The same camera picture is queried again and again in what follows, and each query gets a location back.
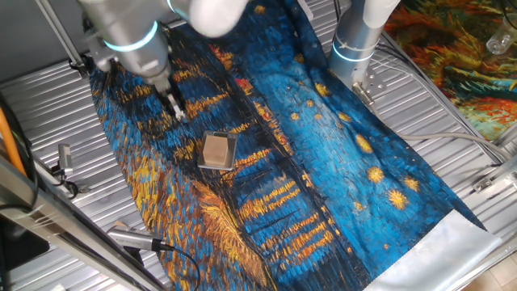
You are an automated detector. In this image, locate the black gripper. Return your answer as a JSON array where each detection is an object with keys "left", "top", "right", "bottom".
[{"left": 158, "top": 80, "right": 188, "bottom": 122}]

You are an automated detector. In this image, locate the cardboard brown cube box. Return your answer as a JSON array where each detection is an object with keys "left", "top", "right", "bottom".
[{"left": 201, "top": 135, "right": 229, "bottom": 167}]

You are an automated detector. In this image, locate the silver digital scale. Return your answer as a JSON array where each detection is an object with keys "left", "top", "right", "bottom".
[{"left": 196, "top": 129, "right": 239, "bottom": 171}]

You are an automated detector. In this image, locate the black metal clamp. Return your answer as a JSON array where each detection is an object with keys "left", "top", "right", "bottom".
[{"left": 57, "top": 143, "right": 88, "bottom": 194}]

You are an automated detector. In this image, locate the thin aluminium strut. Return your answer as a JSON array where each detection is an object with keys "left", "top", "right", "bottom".
[{"left": 34, "top": 0, "right": 90, "bottom": 80}]

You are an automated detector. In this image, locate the blue starry painting cloth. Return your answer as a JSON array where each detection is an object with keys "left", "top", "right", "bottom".
[{"left": 89, "top": 0, "right": 504, "bottom": 291}]

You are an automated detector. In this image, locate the black box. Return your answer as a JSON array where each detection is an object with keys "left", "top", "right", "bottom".
[{"left": 0, "top": 220, "right": 52, "bottom": 272}]

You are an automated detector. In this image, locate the orange painting cloth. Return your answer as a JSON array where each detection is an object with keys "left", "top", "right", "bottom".
[{"left": 383, "top": 0, "right": 517, "bottom": 142}]

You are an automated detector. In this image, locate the clear glass beaker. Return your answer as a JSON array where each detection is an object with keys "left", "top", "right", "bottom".
[{"left": 485, "top": 14, "right": 517, "bottom": 56}]

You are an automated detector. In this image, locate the black looped camera cable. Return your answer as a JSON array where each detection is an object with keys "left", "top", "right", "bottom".
[{"left": 50, "top": 164, "right": 81, "bottom": 201}]

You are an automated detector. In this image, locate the silver ribbed camera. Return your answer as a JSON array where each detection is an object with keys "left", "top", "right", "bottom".
[{"left": 106, "top": 225, "right": 171, "bottom": 252}]

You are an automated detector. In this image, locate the wide aluminium frame beam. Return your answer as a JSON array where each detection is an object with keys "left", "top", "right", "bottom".
[{"left": 0, "top": 155, "right": 169, "bottom": 291}]

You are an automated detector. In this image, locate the orange cable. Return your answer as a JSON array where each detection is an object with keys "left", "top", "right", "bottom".
[{"left": 0, "top": 107, "right": 27, "bottom": 177}]

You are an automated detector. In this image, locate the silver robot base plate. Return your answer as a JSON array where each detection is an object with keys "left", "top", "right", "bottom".
[{"left": 350, "top": 66, "right": 389, "bottom": 103}]

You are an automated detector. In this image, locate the grey cable hose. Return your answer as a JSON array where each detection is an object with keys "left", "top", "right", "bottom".
[{"left": 355, "top": 82, "right": 515, "bottom": 161}]

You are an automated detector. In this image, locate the aluminium corner bracket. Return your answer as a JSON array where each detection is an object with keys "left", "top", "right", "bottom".
[{"left": 471, "top": 154, "right": 517, "bottom": 194}]

